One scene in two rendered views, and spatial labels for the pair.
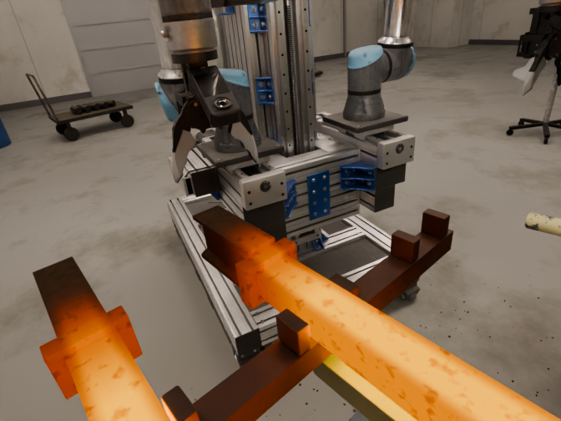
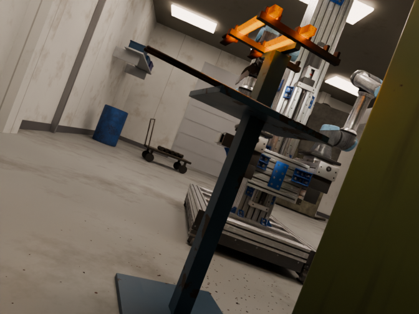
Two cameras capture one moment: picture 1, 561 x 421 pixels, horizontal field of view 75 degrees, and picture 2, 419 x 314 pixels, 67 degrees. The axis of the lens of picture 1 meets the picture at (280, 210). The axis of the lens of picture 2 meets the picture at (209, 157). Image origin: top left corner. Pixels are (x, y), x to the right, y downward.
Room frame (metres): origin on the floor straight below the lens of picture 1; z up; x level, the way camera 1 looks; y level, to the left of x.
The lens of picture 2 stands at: (-0.97, -0.31, 0.56)
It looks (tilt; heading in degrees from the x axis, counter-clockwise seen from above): 0 degrees down; 17
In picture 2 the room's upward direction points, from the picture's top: 21 degrees clockwise
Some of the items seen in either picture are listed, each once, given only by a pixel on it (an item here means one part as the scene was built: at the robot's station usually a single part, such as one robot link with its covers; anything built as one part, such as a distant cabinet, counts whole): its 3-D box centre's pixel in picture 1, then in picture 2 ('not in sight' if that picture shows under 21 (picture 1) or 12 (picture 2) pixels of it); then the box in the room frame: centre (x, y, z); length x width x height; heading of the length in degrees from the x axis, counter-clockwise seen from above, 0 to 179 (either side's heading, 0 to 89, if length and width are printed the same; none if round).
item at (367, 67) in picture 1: (366, 68); (328, 134); (1.34, -0.35, 0.98); 0.13 x 0.12 x 0.14; 121
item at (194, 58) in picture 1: (199, 91); (257, 66); (0.63, 0.11, 1.07); 0.09 x 0.08 x 0.12; 23
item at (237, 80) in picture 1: (228, 92); not in sight; (1.14, 0.12, 0.98); 0.13 x 0.12 x 0.14; 105
